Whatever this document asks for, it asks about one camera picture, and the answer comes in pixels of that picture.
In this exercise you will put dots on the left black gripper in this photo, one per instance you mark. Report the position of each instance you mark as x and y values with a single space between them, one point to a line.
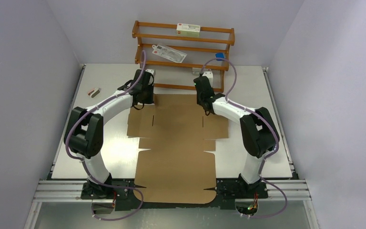
150 99

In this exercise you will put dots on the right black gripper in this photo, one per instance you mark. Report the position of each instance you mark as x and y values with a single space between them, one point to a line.
198 99

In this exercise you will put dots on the brown cardboard box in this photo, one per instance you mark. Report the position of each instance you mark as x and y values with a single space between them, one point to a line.
177 141

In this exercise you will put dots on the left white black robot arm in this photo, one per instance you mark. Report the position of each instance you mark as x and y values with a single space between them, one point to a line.
84 134

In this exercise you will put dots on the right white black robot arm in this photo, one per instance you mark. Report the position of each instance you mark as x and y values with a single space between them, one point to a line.
259 134

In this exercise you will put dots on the grey box bottom shelf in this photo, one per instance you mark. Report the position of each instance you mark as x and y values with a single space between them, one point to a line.
196 71

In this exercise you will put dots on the white green box top shelf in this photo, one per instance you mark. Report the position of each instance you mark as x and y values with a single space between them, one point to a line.
188 30

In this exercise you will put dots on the small blue object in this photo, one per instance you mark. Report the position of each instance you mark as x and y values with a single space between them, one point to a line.
219 56

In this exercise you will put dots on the clear plastic packaged item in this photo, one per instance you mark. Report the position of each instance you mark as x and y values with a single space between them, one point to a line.
169 53

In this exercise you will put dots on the small red grey object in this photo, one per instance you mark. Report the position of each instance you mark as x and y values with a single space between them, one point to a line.
94 92

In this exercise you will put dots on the orange wooden shelf rack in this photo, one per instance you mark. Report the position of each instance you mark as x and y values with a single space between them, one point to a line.
210 42

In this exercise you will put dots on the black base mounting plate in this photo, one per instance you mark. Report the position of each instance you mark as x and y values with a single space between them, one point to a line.
126 195

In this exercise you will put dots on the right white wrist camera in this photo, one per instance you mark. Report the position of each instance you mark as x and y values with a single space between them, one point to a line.
210 76

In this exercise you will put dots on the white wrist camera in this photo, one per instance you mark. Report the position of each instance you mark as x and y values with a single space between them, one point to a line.
151 71
210 76

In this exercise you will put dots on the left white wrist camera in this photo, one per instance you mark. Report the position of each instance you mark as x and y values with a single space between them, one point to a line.
151 71

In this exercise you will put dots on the aluminium rail frame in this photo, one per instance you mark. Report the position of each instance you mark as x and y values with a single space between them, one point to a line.
70 191

